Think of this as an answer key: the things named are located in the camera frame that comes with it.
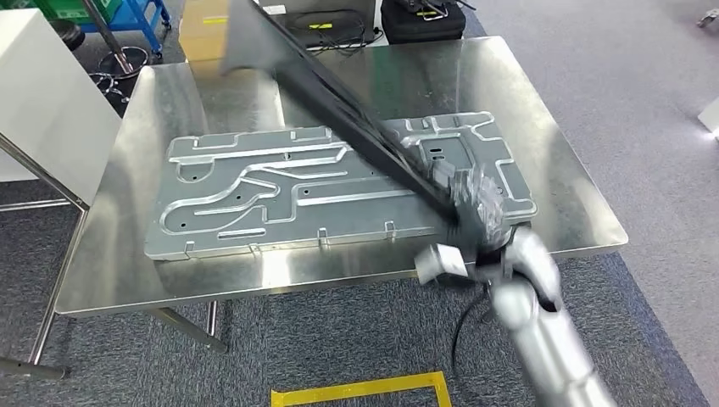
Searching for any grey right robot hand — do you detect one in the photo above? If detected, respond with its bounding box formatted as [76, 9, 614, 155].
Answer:
[432, 161, 516, 255]

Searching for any black plastic panel part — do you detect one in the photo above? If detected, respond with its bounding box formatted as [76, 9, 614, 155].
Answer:
[218, 0, 468, 227]

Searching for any stainless steel workbench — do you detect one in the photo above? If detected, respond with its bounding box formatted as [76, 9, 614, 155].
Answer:
[54, 36, 630, 357]

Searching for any black carrying case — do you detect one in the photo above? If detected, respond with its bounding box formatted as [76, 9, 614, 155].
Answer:
[380, 0, 468, 46]

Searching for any embossed grey metal plate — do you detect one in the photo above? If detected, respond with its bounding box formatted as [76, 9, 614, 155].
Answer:
[143, 110, 539, 263]

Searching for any cardboard box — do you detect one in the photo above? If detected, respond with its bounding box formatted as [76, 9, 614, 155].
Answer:
[177, 0, 232, 64]

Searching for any blue cart with green bins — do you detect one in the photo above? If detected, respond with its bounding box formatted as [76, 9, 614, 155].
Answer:
[32, 0, 173, 58]

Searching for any stainless steel side table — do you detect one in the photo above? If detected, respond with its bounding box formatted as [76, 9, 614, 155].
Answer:
[0, 133, 92, 382]

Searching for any white cabinet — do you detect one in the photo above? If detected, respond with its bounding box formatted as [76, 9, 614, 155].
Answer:
[0, 8, 123, 207]

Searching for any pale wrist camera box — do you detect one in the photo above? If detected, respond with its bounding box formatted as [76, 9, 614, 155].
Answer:
[414, 243, 471, 286]

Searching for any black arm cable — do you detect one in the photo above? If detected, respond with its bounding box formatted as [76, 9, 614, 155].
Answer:
[450, 288, 490, 378]

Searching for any open case with cables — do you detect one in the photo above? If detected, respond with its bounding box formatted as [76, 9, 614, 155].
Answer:
[255, 0, 387, 55]

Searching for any chrome stanchion post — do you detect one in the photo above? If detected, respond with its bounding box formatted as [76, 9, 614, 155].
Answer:
[81, 0, 151, 81]

